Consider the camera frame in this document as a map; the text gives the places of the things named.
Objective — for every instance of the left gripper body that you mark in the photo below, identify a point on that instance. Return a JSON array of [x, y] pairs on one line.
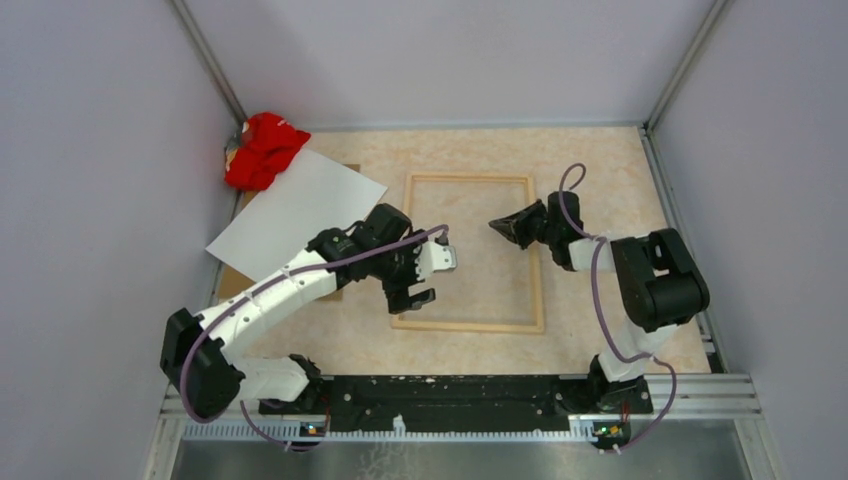
[[397, 269]]

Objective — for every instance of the wooden picture frame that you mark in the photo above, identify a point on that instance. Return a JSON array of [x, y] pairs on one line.
[[464, 326]]

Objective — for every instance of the printed photo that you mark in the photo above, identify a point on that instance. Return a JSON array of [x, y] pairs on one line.
[[315, 193]]

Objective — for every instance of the brown backing board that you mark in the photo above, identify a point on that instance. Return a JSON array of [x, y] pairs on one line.
[[233, 282]]

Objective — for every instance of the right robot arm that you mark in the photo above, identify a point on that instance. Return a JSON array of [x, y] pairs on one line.
[[661, 289]]

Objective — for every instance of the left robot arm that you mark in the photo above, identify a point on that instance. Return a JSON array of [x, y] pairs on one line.
[[203, 354]]

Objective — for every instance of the red cloth doll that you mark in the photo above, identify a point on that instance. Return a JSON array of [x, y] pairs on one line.
[[265, 146]]

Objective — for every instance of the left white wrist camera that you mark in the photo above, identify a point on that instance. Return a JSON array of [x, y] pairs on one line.
[[433, 258]]

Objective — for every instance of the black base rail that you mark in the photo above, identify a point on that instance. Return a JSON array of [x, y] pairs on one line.
[[462, 404]]

